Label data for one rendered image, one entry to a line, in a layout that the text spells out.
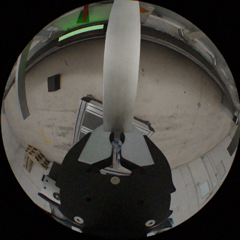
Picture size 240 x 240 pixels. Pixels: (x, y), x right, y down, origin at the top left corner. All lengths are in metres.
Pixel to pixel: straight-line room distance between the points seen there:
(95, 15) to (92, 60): 0.78
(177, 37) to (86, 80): 0.93
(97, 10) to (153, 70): 0.88
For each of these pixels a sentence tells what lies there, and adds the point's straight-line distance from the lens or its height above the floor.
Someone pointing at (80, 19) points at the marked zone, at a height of 0.74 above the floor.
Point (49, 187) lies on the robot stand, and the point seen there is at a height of 0.95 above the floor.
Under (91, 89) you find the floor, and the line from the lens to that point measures 1.00.
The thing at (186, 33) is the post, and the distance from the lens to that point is 0.34.
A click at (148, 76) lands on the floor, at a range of 0.98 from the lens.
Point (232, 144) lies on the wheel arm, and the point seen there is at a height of 0.94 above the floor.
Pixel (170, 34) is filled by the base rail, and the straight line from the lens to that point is 0.33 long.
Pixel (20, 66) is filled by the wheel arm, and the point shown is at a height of 0.85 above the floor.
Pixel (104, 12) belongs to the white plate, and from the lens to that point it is 0.27.
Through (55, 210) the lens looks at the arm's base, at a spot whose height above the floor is 1.08.
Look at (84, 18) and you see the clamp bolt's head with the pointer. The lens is 0.29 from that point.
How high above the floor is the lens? 0.93
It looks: 60 degrees down
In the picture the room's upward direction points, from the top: 180 degrees clockwise
